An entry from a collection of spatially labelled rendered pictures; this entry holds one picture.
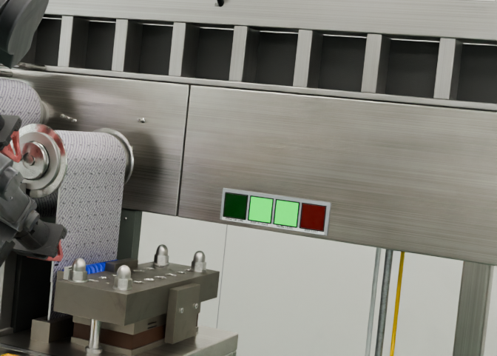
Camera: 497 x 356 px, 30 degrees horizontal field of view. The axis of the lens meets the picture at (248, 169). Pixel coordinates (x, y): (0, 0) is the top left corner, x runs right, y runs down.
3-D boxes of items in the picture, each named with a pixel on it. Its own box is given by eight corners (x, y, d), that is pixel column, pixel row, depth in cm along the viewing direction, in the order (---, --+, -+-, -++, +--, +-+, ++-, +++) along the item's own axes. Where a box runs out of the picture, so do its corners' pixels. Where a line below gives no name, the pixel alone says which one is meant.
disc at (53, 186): (0, 189, 188) (11, 117, 187) (1, 189, 188) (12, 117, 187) (59, 205, 182) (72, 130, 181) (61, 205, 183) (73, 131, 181)
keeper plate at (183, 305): (163, 342, 188) (169, 288, 187) (186, 334, 197) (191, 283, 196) (174, 344, 187) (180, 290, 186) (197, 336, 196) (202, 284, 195)
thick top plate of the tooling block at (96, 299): (52, 311, 179) (55, 280, 178) (155, 286, 215) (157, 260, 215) (123, 326, 172) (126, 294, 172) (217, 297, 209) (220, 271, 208)
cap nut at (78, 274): (64, 280, 179) (66, 257, 179) (75, 278, 182) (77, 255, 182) (80, 283, 177) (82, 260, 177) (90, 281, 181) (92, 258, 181)
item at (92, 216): (49, 281, 184) (58, 189, 183) (113, 269, 205) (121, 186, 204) (52, 282, 184) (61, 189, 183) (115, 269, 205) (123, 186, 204)
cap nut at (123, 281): (109, 288, 176) (111, 264, 176) (119, 286, 179) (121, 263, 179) (125, 291, 175) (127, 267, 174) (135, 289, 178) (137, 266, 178)
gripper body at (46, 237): (55, 260, 176) (37, 243, 170) (12, 252, 180) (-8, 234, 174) (69, 229, 178) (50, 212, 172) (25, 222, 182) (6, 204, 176)
